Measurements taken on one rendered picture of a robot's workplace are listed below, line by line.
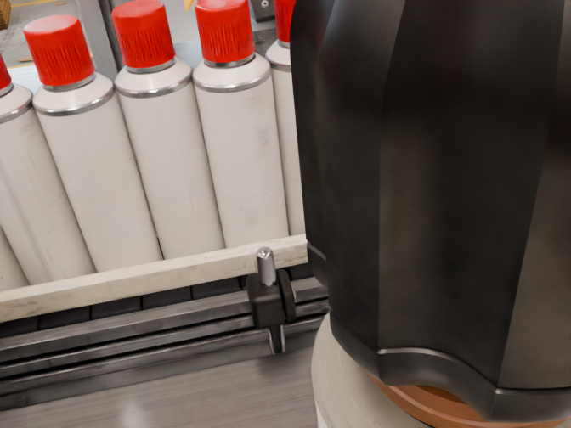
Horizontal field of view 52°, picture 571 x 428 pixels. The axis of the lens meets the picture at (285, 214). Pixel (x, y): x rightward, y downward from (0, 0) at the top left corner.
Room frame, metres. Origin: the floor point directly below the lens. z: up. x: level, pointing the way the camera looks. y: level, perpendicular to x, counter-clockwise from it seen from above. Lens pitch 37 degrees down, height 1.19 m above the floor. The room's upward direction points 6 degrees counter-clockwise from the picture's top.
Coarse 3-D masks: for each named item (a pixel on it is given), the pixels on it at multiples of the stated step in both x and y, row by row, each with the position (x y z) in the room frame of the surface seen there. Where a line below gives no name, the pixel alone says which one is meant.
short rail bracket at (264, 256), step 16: (256, 256) 0.29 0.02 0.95; (272, 256) 0.29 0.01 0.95; (272, 272) 0.29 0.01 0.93; (256, 288) 0.29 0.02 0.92; (272, 288) 0.28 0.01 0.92; (288, 288) 0.28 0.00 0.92; (256, 304) 0.27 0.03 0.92; (272, 304) 0.28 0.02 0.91; (288, 304) 0.28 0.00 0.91; (256, 320) 0.27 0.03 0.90; (272, 320) 0.28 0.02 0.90; (288, 320) 0.28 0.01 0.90; (272, 336) 0.28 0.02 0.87; (272, 352) 0.29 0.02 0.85
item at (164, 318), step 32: (320, 288) 0.32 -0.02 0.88; (96, 320) 0.31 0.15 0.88; (128, 320) 0.31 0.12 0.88; (160, 320) 0.31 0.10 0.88; (192, 320) 0.31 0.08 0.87; (224, 320) 0.32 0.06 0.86; (320, 320) 0.32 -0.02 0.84; (0, 352) 0.30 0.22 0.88; (32, 352) 0.30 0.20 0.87; (64, 352) 0.31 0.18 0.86; (96, 352) 0.30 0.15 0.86; (128, 352) 0.31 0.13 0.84; (160, 352) 0.31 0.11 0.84; (192, 352) 0.31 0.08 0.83; (0, 384) 0.30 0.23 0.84; (32, 384) 0.30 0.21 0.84
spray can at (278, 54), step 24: (288, 0) 0.37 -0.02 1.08; (288, 24) 0.37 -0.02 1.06; (288, 48) 0.37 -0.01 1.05; (288, 72) 0.36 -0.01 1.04; (288, 96) 0.36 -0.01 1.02; (288, 120) 0.36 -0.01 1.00; (288, 144) 0.37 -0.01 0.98; (288, 168) 0.37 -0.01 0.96; (288, 192) 0.37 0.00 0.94; (288, 216) 0.37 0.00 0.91
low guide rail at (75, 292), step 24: (288, 240) 0.34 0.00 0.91; (144, 264) 0.33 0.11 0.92; (168, 264) 0.33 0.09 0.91; (192, 264) 0.32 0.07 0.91; (216, 264) 0.32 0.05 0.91; (240, 264) 0.33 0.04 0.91; (288, 264) 0.33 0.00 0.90; (24, 288) 0.32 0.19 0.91; (48, 288) 0.31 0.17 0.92; (72, 288) 0.31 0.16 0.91; (96, 288) 0.31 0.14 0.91; (120, 288) 0.32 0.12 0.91; (144, 288) 0.32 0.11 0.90; (168, 288) 0.32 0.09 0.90; (0, 312) 0.31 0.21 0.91; (24, 312) 0.31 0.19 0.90; (48, 312) 0.31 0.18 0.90
